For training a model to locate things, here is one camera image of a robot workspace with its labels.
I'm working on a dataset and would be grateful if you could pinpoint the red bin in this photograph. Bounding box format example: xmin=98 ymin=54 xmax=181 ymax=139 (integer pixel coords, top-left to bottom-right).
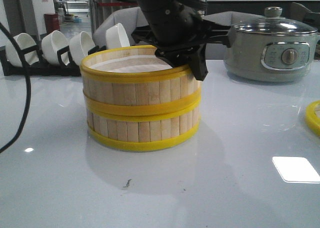
xmin=43 ymin=13 xmax=60 ymax=34

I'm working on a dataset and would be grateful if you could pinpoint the red barrier belt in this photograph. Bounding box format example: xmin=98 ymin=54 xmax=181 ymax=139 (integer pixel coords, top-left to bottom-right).
xmin=96 ymin=2 xmax=138 ymax=7

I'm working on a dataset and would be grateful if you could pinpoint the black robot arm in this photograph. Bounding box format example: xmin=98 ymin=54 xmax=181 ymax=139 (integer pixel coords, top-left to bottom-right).
xmin=131 ymin=0 xmax=231 ymax=81

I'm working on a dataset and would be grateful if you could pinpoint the bamboo steamer tray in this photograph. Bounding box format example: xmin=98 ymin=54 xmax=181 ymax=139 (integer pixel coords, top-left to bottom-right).
xmin=86 ymin=105 xmax=200 ymax=152
xmin=79 ymin=44 xmax=202 ymax=117

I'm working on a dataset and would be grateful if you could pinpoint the right grey chair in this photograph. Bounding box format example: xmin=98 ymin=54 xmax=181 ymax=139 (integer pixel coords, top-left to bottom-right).
xmin=203 ymin=11 xmax=262 ymax=60

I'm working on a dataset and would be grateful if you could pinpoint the woven bamboo steamer lid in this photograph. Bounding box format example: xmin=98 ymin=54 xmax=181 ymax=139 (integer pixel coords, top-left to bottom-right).
xmin=304 ymin=100 xmax=320 ymax=137

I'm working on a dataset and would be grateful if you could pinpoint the grey chair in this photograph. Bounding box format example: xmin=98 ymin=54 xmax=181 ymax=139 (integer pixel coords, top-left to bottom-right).
xmin=92 ymin=6 xmax=159 ymax=48
xmin=203 ymin=11 xmax=262 ymax=60

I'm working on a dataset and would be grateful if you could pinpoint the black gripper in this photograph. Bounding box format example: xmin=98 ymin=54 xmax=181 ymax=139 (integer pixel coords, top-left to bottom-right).
xmin=131 ymin=6 xmax=231 ymax=81

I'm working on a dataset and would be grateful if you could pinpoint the left grey chair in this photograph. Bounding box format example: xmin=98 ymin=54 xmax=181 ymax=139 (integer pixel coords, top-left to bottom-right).
xmin=92 ymin=6 xmax=159 ymax=48

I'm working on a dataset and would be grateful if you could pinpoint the green electric cooking pot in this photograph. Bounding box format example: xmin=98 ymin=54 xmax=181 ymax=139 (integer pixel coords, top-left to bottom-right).
xmin=224 ymin=32 xmax=320 ymax=83

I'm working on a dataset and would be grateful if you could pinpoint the glass pot lid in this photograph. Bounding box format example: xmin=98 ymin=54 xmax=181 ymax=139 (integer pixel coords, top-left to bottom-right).
xmin=233 ymin=6 xmax=318 ymax=36

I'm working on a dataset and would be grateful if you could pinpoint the black cable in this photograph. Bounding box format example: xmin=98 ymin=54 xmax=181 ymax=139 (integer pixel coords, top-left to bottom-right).
xmin=0 ymin=21 xmax=32 ymax=154

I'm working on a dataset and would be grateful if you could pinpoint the white bowl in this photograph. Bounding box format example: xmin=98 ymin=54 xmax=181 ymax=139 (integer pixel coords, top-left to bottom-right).
xmin=5 ymin=33 xmax=39 ymax=68
xmin=105 ymin=23 xmax=130 ymax=49
xmin=69 ymin=31 xmax=96 ymax=66
xmin=41 ymin=30 xmax=69 ymax=66

